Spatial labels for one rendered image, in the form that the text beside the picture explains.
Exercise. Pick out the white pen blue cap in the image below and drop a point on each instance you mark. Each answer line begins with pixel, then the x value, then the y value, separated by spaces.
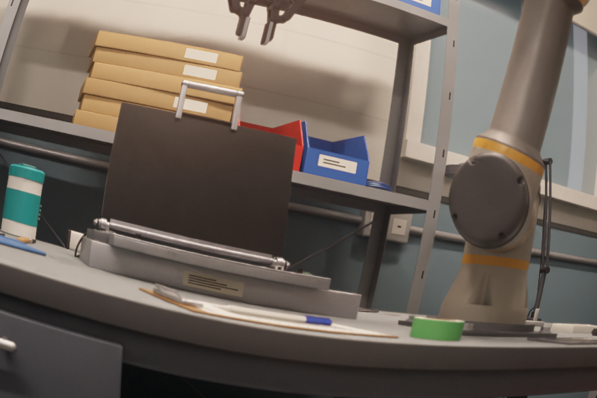
pixel 298 318

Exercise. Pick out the white wall socket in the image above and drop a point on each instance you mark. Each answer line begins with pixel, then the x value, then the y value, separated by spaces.
pixel 399 228

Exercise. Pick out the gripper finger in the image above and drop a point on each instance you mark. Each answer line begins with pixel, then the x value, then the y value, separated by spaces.
pixel 280 13
pixel 243 20

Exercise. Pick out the grey laptop base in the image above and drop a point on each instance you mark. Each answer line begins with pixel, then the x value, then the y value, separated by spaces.
pixel 261 283

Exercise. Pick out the blue flat tool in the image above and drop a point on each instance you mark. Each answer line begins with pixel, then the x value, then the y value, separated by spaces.
pixel 21 245

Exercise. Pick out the red storage bin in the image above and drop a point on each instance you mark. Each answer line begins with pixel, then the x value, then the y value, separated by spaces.
pixel 287 131

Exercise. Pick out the brown clipboard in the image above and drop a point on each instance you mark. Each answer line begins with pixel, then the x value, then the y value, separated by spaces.
pixel 289 323

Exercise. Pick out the grey metal shelf unit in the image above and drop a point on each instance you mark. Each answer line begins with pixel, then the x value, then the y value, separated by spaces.
pixel 420 183

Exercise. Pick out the teal and white canister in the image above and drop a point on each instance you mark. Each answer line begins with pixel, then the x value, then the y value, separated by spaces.
pixel 22 202

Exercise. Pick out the flat cardboard box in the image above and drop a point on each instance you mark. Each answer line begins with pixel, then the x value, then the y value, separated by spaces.
pixel 93 120
pixel 121 90
pixel 102 105
pixel 130 74
pixel 135 61
pixel 154 45

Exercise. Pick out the dark laptop lid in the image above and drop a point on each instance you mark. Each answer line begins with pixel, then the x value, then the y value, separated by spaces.
pixel 200 178

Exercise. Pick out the dark blue drawer cabinet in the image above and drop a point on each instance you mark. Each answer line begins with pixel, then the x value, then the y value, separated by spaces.
pixel 60 360

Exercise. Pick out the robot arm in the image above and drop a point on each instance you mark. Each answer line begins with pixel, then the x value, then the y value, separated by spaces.
pixel 522 104

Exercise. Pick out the white power adapter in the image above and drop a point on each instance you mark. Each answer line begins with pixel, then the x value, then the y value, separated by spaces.
pixel 74 238

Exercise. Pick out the green tape roll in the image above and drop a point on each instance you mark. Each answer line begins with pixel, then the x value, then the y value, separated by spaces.
pixel 436 328

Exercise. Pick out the white paper sheet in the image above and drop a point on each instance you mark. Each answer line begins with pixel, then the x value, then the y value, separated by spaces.
pixel 224 310

